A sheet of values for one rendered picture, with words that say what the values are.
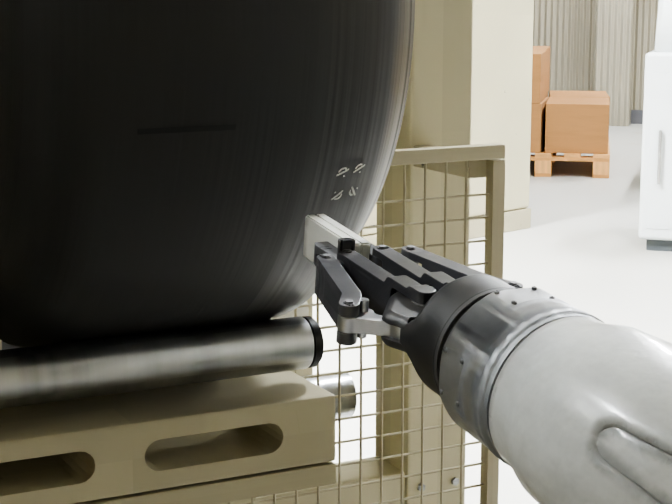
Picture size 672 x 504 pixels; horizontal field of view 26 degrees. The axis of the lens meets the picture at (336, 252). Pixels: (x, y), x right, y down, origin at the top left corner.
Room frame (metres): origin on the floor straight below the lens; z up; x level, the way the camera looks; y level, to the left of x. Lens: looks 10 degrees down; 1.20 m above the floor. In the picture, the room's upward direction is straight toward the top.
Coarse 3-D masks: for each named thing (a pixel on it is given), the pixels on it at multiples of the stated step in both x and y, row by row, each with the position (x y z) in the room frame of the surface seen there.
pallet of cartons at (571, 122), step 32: (544, 64) 9.45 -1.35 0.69; (544, 96) 9.53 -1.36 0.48; (576, 96) 9.75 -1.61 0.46; (608, 96) 9.75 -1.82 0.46; (544, 128) 9.41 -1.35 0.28; (576, 128) 9.12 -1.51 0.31; (608, 128) 9.09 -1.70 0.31; (544, 160) 9.12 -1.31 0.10; (576, 160) 9.09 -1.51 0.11; (608, 160) 9.05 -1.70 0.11
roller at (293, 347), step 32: (288, 320) 1.19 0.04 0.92; (0, 352) 1.08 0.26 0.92; (32, 352) 1.09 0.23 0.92; (64, 352) 1.10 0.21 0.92; (96, 352) 1.11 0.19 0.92; (128, 352) 1.12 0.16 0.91; (160, 352) 1.13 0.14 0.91; (192, 352) 1.14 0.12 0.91; (224, 352) 1.15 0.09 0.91; (256, 352) 1.16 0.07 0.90; (288, 352) 1.17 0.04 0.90; (320, 352) 1.19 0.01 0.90; (0, 384) 1.06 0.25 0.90; (32, 384) 1.08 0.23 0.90; (64, 384) 1.09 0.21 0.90; (96, 384) 1.10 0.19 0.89; (128, 384) 1.11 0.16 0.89; (160, 384) 1.13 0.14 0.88
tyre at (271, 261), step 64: (0, 0) 1.01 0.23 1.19; (64, 0) 0.97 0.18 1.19; (128, 0) 0.97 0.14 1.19; (192, 0) 0.99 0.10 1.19; (256, 0) 1.01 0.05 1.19; (320, 0) 1.03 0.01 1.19; (384, 0) 1.06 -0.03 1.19; (0, 64) 1.01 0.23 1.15; (64, 64) 0.98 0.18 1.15; (128, 64) 0.97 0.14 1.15; (192, 64) 0.99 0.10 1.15; (256, 64) 1.02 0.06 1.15; (320, 64) 1.04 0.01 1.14; (384, 64) 1.07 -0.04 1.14; (0, 128) 1.02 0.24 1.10; (64, 128) 0.98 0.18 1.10; (128, 128) 0.98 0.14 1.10; (256, 128) 1.03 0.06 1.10; (320, 128) 1.05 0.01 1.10; (384, 128) 1.09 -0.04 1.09; (0, 192) 1.04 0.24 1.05; (64, 192) 1.00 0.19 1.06; (128, 192) 1.00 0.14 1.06; (192, 192) 1.02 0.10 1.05; (256, 192) 1.05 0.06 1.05; (320, 192) 1.07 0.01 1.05; (0, 256) 1.06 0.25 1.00; (64, 256) 1.03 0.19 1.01; (128, 256) 1.03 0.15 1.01; (192, 256) 1.06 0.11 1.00; (256, 256) 1.09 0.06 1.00; (0, 320) 1.13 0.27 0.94; (64, 320) 1.08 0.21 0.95; (128, 320) 1.10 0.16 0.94; (192, 320) 1.14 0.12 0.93; (256, 320) 1.19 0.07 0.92
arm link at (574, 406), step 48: (528, 336) 0.72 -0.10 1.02; (576, 336) 0.69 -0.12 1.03; (624, 336) 0.69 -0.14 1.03; (528, 384) 0.69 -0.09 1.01; (576, 384) 0.66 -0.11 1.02; (624, 384) 0.65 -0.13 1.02; (528, 432) 0.67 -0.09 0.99; (576, 432) 0.64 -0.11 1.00; (624, 432) 0.63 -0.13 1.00; (528, 480) 0.68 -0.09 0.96; (576, 480) 0.64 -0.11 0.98; (624, 480) 0.62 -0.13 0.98
